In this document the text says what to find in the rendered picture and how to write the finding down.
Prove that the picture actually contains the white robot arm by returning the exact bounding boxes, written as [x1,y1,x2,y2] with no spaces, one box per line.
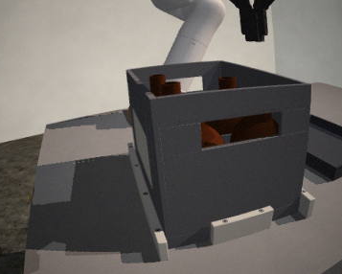
[151,0,225,93]

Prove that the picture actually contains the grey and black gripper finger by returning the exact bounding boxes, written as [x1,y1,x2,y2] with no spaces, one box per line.
[229,0,254,41]
[250,0,275,42]

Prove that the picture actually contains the dark grey crate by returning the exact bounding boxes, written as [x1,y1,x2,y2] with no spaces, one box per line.
[126,60,311,249]

